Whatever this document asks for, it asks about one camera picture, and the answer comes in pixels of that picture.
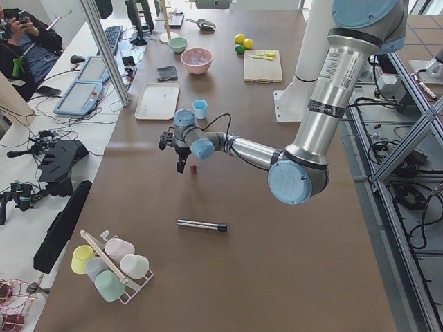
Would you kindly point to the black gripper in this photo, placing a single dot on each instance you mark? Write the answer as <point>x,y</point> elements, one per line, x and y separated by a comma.
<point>181,152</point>

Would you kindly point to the light blue plastic cup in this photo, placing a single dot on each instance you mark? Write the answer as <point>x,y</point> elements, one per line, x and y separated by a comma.
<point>200,109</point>

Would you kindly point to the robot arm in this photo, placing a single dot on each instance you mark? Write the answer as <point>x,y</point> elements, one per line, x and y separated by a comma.
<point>355,31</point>

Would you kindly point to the pink bowl of ice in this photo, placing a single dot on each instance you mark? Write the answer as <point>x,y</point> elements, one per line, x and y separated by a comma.
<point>196,60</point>

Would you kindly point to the pink plastic cup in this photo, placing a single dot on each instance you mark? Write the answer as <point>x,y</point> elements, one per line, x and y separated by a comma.
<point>117,248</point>

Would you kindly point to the white plastic cup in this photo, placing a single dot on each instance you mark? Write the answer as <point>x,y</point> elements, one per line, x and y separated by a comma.
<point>134,266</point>

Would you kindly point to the wooden cup stand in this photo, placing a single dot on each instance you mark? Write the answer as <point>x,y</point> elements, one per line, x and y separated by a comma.
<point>165,37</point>

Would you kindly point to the grey plastic cup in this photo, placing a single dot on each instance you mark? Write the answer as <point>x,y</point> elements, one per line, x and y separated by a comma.
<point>94,267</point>

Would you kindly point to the yellow plastic cup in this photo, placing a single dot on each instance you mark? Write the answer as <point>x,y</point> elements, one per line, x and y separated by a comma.
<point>80,257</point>

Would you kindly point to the steel ice scoop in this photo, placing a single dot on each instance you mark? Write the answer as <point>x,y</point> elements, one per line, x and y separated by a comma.
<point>203,24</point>

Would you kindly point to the mint plastic cup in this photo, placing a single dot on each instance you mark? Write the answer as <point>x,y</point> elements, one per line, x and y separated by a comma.
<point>109,286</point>

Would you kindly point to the cream rabbit tray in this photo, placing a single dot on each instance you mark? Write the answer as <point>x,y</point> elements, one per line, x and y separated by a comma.
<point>158,101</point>

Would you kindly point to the steel muddler black tip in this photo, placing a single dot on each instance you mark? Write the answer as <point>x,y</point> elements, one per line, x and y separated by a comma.
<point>203,225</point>

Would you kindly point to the grey folded cloth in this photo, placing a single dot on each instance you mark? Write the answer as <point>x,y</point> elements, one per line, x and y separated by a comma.
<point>166,73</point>

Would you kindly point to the mint green bowl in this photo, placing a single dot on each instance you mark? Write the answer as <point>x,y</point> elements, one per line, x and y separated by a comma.
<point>178,44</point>

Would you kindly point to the blue teach pendant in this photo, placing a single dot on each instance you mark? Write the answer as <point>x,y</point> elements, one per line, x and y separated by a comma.
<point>94,70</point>
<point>80,98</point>

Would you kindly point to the wooden cutting board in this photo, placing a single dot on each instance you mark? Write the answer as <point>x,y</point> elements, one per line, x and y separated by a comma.
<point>262,71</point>

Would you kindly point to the black stand block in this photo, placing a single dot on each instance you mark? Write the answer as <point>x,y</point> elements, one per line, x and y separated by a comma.
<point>57,163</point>

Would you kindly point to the green lime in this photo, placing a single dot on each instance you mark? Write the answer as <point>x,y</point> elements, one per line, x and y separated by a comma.
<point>239,49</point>

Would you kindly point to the yellow plastic knife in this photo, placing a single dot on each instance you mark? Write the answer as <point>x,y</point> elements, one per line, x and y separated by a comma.
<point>264,57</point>

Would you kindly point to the yellow lemon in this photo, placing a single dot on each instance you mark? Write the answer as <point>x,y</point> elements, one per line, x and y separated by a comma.
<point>239,39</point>
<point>248,43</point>

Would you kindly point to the long black bar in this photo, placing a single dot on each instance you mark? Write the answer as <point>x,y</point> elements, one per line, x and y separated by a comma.
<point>61,230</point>

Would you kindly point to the black keyboard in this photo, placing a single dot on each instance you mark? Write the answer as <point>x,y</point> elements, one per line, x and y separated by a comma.
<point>112,35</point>

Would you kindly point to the black computer mouse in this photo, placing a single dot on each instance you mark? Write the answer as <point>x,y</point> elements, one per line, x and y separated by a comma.
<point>76,59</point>

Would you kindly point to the black smartphone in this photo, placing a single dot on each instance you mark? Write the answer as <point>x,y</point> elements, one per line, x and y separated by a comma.
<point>48,91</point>

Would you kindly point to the seated person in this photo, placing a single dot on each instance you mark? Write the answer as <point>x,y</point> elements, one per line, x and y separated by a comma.
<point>30,53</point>

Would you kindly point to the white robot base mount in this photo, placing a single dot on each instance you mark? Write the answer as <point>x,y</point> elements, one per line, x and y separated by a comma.
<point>291,103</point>

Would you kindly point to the white wire cup rack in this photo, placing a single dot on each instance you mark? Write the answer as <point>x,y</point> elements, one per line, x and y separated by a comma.
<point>132,286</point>

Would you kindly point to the aluminium frame post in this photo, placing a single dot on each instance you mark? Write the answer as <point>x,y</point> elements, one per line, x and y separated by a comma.
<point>93,19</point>

